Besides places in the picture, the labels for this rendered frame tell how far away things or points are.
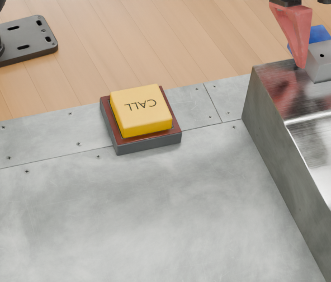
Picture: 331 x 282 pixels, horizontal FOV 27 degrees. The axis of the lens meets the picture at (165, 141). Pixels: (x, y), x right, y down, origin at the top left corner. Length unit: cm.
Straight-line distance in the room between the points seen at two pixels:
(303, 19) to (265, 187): 20
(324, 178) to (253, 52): 29
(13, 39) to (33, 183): 23
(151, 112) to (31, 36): 22
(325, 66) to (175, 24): 27
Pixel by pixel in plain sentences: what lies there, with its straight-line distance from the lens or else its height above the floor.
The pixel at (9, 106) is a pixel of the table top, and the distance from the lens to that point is 88.
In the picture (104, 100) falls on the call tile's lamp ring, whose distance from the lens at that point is 85.
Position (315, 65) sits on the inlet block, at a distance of 80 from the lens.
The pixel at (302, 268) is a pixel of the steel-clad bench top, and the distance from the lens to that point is 77.
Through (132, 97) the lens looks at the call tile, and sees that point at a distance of 83.
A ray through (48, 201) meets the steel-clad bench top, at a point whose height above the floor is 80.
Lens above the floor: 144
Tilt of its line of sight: 50 degrees down
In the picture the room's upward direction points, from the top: 6 degrees clockwise
